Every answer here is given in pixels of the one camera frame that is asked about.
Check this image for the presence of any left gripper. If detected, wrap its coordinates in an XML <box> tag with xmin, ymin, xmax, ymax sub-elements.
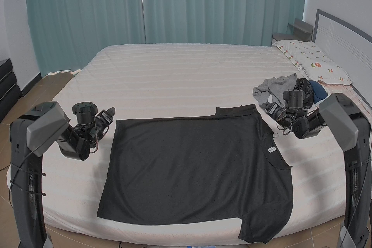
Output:
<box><xmin>99</xmin><ymin>107</ymin><xmax>117</xmax><ymax>127</ymax></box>

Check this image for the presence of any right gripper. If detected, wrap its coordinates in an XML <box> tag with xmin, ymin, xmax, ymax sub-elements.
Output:
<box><xmin>265</xmin><ymin>102</ymin><xmax>282</xmax><ymax>118</ymax></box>

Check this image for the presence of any black shiny garment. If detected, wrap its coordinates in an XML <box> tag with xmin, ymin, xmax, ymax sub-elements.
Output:
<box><xmin>294</xmin><ymin>78</ymin><xmax>315</xmax><ymax>109</ymax></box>

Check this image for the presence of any grey garment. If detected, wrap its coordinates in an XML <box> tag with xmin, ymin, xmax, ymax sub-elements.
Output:
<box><xmin>252</xmin><ymin>72</ymin><xmax>297</xmax><ymax>108</ymax></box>

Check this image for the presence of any bed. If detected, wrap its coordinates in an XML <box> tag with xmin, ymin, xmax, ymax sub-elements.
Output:
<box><xmin>41</xmin><ymin>9</ymin><xmax>372</xmax><ymax>244</ymax></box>

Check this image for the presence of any black chest of drawers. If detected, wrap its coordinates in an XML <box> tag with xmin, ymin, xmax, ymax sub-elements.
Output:
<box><xmin>0</xmin><ymin>59</ymin><xmax>23</xmax><ymax>124</ymax></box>

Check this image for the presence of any black T-shirt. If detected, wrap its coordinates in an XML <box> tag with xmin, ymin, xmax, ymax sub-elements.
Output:
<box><xmin>97</xmin><ymin>104</ymin><xmax>293</xmax><ymax>244</ymax></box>

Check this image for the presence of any white printed pillow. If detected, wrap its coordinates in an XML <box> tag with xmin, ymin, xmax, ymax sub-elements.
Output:
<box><xmin>275</xmin><ymin>40</ymin><xmax>353</xmax><ymax>86</ymax></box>

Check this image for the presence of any blue and white garment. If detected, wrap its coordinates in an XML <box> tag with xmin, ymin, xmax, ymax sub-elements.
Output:
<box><xmin>308</xmin><ymin>80</ymin><xmax>329</xmax><ymax>105</ymax></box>

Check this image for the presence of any grey bedside table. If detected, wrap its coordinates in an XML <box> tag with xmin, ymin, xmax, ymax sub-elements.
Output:
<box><xmin>272</xmin><ymin>18</ymin><xmax>314</xmax><ymax>47</ymax></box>

